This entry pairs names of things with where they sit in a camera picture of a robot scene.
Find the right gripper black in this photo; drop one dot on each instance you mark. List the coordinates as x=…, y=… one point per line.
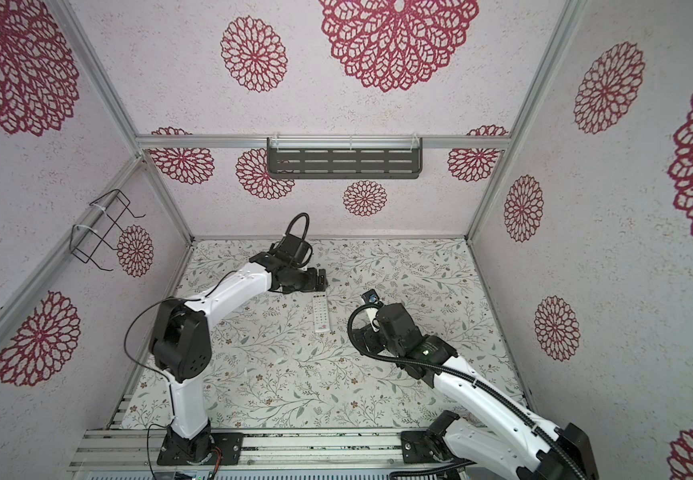
x=371, y=335

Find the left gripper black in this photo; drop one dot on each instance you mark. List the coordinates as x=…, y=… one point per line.
x=311, y=284

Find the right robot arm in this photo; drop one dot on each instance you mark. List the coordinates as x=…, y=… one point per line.
x=516, y=444

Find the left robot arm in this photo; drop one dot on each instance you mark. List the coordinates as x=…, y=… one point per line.
x=182, y=349

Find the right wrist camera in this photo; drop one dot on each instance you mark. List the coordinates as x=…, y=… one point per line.
x=371, y=297

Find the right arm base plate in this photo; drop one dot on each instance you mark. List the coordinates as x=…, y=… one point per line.
x=419, y=447

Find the grey wall shelf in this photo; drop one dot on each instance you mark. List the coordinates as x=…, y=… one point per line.
x=344, y=160

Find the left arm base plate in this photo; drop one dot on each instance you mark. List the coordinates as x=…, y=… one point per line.
x=223, y=449

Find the black wire wall rack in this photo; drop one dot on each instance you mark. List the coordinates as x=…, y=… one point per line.
x=87, y=239

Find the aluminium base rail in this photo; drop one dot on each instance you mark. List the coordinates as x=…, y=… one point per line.
x=261, y=449

